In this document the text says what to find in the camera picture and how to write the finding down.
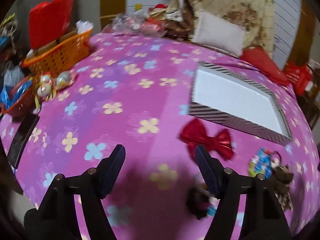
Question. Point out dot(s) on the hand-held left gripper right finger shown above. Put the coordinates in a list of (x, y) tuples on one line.
[(207, 170)]

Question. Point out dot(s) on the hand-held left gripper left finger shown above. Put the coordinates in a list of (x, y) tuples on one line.
[(113, 171)]

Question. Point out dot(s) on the red satin bow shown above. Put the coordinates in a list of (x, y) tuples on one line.
[(218, 141)]

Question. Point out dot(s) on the brown scrunchie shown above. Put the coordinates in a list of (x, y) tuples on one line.
[(282, 177)]

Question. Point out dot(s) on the striped gift box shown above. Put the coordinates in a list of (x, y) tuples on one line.
[(237, 100)]

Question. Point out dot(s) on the leopard print scrunchie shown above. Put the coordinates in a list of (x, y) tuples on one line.
[(283, 201)]

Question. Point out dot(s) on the pink floral blanket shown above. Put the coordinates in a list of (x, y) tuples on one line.
[(125, 105)]

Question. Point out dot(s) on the small red basket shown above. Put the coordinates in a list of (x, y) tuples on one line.
[(21, 103)]

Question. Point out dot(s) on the red ruffled pillow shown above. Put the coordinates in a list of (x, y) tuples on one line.
[(262, 62)]

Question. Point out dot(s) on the wooden rack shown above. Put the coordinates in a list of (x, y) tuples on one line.
[(312, 100)]

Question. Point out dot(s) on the orange plastic basket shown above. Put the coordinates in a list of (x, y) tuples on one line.
[(62, 55)]

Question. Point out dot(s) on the blue foil wrapper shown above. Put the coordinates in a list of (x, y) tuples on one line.
[(10, 96)]

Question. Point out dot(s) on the red shopping bag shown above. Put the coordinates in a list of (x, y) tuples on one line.
[(298, 77)]

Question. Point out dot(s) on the white pillow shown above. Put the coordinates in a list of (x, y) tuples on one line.
[(217, 33)]

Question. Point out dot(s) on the translucent plastic bag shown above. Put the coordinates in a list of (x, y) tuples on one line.
[(13, 76)]

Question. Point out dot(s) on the white tissue paper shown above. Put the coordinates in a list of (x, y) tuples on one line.
[(83, 26)]

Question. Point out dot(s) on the red patterned plastic bag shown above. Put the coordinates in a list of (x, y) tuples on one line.
[(152, 27)]

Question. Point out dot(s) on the clear plastic bag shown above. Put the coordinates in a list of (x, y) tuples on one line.
[(125, 22)]

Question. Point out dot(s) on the red gift bag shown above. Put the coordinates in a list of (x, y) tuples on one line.
[(47, 22)]

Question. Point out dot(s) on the yellow capped bottle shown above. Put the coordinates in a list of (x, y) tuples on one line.
[(138, 6)]

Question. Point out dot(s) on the red and white plush toy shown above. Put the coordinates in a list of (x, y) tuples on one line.
[(158, 10)]

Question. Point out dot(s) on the brown wooden door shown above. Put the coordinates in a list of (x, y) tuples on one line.
[(112, 0)]

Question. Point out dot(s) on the floral quilt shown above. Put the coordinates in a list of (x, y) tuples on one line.
[(237, 0)]

